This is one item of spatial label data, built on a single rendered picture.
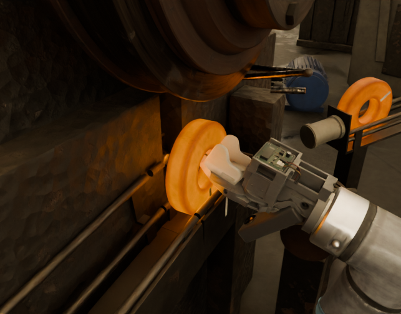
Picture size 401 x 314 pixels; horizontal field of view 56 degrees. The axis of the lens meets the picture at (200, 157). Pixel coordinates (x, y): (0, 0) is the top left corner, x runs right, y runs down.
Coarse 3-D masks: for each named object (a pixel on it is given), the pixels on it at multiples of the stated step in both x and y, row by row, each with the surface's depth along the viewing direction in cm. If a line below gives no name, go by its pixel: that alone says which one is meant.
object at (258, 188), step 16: (272, 144) 55; (256, 160) 50; (272, 160) 51; (288, 160) 52; (256, 176) 52; (272, 176) 51; (288, 176) 52; (304, 176) 52; (320, 176) 52; (256, 192) 53; (272, 192) 51; (288, 192) 53; (304, 192) 51; (320, 192) 50; (256, 208) 54; (272, 208) 54; (304, 208) 53; (320, 208) 50; (304, 224) 51
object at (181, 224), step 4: (180, 212) 64; (176, 216) 63; (180, 216) 63; (184, 216) 63; (188, 216) 63; (172, 220) 63; (176, 220) 63; (180, 220) 63; (184, 220) 63; (188, 220) 63; (164, 224) 62; (168, 224) 62; (172, 224) 62; (176, 224) 62; (180, 224) 62; (184, 224) 62; (168, 228) 61; (172, 228) 61; (176, 228) 61; (180, 228) 61; (176, 232) 60
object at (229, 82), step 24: (72, 0) 33; (96, 0) 31; (120, 0) 30; (144, 0) 32; (96, 24) 34; (120, 24) 31; (144, 24) 33; (120, 48) 36; (144, 48) 34; (168, 48) 37; (144, 72) 40; (168, 72) 39; (192, 72) 43; (240, 72) 55; (192, 96) 44; (216, 96) 50
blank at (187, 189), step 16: (192, 128) 56; (208, 128) 57; (224, 128) 62; (176, 144) 55; (192, 144) 54; (208, 144) 58; (176, 160) 54; (192, 160) 54; (176, 176) 54; (192, 176) 56; (176, 192) 55; (192, 192) 57; (208, 192) 62; (176, 208) 58; (192, 208) 58
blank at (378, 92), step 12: (360, 84) 88; (372, 84) 88; (384, 84) 89; (348, 96) 88; (360, 96) 88; (372, 96) 90; (384, 96) 91; (348, 108) 88; (372, 108) 94; (384, 108) 94; (360, 120) 95; (372, 120) 94
